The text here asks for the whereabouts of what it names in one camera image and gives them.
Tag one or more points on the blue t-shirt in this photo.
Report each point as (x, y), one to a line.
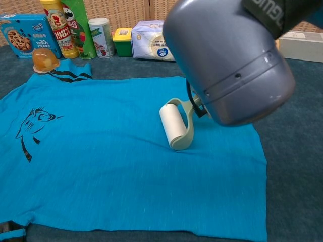
(101, 151)

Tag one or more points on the dark blue table cloth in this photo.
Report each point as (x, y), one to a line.
(290, 164)

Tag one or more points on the round bread bun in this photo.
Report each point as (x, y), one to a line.
(45, 59)

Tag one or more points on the white lint roller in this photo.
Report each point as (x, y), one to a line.
(171, 121)

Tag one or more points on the grey power strip box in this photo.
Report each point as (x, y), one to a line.
(302, 46)

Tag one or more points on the light blue mask box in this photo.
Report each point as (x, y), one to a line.
(149, 43)

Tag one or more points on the yellow bottle green cap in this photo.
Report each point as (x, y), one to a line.
(59, 32)

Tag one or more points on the green chips can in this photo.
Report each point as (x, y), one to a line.
(80, 30)

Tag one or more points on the wicker folding screen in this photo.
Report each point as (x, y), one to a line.
(121, 10)

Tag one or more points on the blue cookie box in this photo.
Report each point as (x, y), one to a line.
(25, 30)

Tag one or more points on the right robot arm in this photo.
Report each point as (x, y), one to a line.
(227, 63)

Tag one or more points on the white cylindrical can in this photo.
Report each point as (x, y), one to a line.
(101, 37)

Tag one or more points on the green box yellow lid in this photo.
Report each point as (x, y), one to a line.
(122, 43)

